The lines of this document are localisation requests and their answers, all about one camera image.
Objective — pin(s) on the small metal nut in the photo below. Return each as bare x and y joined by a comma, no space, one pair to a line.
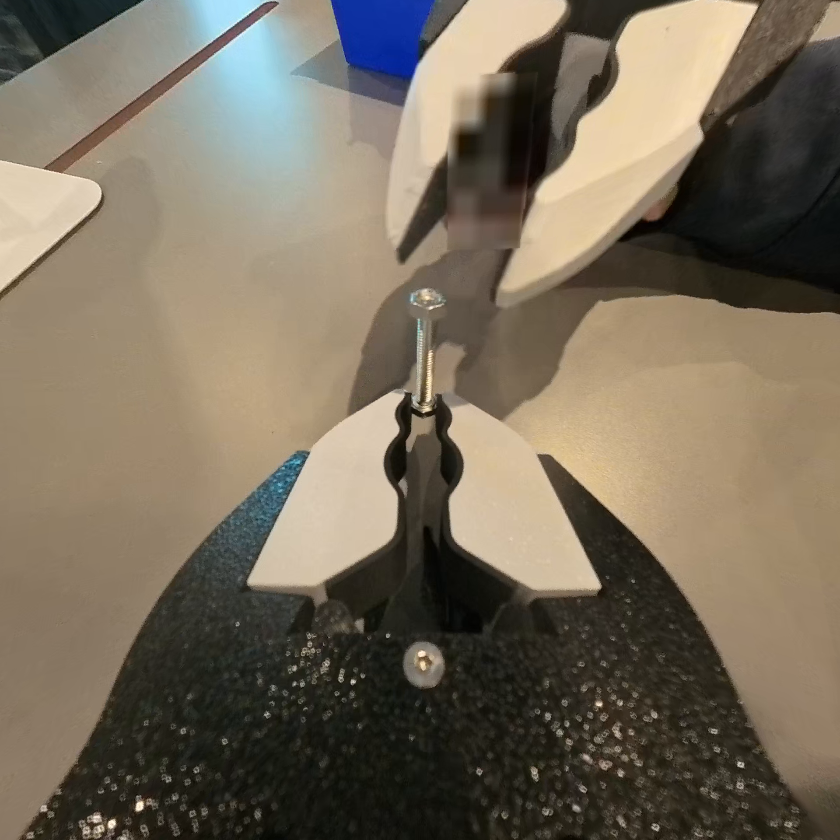
425,409

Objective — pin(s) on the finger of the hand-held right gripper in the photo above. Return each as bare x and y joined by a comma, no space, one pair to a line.
643,151
426,131

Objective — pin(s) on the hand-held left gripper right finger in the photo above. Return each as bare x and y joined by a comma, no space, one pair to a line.
518,518

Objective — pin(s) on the person's right forearm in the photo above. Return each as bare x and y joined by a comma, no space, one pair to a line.
774,184

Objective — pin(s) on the silver hex bolt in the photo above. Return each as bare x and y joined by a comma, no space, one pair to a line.
425,354

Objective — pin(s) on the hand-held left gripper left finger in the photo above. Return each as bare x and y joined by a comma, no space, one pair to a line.
328,512

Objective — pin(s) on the blue plastic bin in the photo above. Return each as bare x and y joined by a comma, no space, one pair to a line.
374,33

